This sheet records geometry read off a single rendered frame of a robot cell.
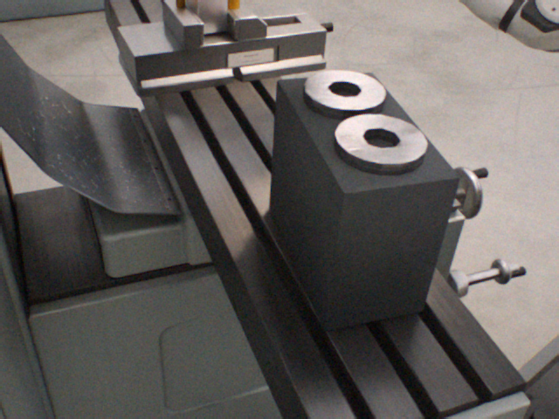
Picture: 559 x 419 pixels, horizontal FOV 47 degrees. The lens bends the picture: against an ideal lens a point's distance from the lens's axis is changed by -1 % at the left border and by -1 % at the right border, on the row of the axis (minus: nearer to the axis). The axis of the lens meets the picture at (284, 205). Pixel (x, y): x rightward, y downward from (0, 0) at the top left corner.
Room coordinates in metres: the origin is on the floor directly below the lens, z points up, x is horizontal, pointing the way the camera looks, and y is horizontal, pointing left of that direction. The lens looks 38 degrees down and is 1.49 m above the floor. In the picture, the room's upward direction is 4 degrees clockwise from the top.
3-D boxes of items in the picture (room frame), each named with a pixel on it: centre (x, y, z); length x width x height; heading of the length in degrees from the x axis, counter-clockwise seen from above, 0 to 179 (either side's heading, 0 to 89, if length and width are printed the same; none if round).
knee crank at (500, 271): (1.03, -0.44, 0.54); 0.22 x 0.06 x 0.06; 114
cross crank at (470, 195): (1.14, -0.36, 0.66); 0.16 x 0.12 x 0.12; 114
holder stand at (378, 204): (0.59, -0.07, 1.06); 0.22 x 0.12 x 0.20; 19
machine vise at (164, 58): (1.08, 0.13, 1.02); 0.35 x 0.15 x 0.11; 117
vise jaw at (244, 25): (1.09, 0.11, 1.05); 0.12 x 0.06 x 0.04; 27
